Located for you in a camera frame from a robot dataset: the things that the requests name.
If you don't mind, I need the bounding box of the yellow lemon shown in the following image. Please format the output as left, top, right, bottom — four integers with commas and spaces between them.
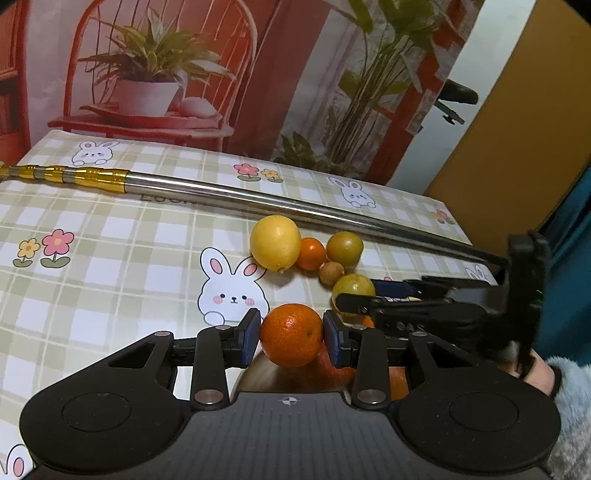
250, 215, 302, 273

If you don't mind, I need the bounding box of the person's right hand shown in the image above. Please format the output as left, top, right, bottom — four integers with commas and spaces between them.
524, 351, 560, 395

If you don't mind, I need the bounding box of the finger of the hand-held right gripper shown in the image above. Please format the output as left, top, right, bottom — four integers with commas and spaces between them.
335, 294, 485, 342
372, 276, 490, 301

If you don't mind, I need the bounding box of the small orange mandarin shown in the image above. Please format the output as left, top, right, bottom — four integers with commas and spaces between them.
295, 237, 328, 271

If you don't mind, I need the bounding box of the yellow-green citrus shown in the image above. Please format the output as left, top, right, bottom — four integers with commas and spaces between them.
331, 273, 376, 318

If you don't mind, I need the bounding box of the printed room backdrop cloth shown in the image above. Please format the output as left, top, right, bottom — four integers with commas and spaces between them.
0, 0, 485, 188

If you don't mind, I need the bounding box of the green-yellow citrus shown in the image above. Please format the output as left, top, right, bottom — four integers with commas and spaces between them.
326, 231, 363, 267

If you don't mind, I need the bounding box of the person's right forearm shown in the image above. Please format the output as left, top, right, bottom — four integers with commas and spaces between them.
547, 355, 591, 480

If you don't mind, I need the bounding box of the black exercise bike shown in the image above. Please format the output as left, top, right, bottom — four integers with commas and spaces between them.
434, 79, 479, 126

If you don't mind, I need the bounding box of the orange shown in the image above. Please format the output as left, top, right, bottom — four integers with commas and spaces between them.
389, 367, 410, 403

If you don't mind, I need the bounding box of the small brown round fruit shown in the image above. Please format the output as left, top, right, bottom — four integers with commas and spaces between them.
320, 261, 345, 287

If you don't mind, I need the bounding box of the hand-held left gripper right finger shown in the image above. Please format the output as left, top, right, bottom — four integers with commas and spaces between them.
323, 310, 513, 411

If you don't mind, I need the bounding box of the checked bunny tablecloth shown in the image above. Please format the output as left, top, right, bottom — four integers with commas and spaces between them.
0, 129, 509, 480

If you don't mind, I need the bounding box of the large orange mandarin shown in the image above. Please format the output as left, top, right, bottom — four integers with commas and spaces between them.
259, 303, 324, 368

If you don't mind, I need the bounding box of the teal cloth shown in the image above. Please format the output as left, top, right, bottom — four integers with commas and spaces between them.
540, 166, 591, 365

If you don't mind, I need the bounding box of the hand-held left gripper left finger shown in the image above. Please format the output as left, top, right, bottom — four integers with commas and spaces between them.
69, 308, 262, 412

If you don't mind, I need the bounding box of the telescopic metal rake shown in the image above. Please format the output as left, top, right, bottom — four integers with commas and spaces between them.
0, 164, 513, 268

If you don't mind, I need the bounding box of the wooden board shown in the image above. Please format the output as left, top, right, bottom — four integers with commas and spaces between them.
425, 0, 591, 232

